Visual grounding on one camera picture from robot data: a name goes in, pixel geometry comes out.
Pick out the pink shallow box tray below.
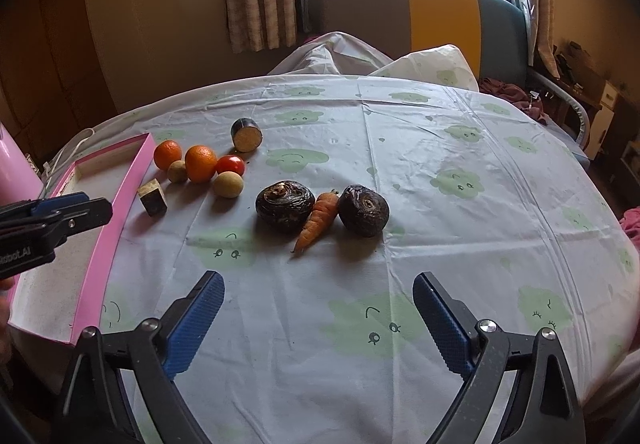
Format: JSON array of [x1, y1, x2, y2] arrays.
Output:
[[9, 134, 155, 346]]

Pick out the tan kiwi fruit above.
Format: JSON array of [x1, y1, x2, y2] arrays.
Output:
[[213, 171, 244, 199]]

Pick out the white bedside cabinet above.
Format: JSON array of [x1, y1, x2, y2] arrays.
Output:
[[584, 81, 618, 161]]

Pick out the large orange mandarin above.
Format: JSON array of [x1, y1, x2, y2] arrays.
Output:
[[184, 145, 218, 184]]

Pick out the white tablecloth green clouds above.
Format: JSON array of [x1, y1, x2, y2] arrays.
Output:
[[90, 75, 639, 443]]

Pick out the grey yellow teal headboard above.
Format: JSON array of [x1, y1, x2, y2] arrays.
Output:
[[314, 0, 528, 86]]

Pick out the round eggplant slice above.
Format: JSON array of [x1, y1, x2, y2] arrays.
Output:
[[230, 118, 262, 152]]

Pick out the pink cylinder object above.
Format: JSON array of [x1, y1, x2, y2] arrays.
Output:
[[0, 125, 42, 205]]

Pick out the orange carrot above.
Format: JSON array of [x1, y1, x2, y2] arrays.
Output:
[[293, 190, 338, 254]]

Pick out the small orange mandarin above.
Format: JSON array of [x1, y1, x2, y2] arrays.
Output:
[[153, 139, 182, 172]]

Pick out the white cable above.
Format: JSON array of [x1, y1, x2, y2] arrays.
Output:
[[41, 126, 97, 185]]

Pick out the small eggplant cube piece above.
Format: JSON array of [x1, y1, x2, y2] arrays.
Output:
[[137, 178, 167, 217]]

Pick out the red tomato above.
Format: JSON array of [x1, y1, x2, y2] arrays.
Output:
[[216, 155, 246, 176]]

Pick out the white cloud pattern pillow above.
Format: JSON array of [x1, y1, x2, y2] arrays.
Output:
[[269, 32, 480, 92]]

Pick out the grey metal bed rail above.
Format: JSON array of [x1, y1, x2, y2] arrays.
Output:
[[527, 66, 590, 148]]

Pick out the person's left hand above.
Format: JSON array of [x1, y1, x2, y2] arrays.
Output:
[[0, 277, 15, 366]]

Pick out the small kiwi behind oranges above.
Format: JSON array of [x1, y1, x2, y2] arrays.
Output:
[[166, 160, 188, 184]]

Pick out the dark red cloth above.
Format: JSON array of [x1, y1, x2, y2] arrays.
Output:
[[478, 78, 547, 125]]

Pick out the dark taro root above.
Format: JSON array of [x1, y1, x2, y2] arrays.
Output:
[[255, 179, 316, 234], [337, 185, 390, 238]]

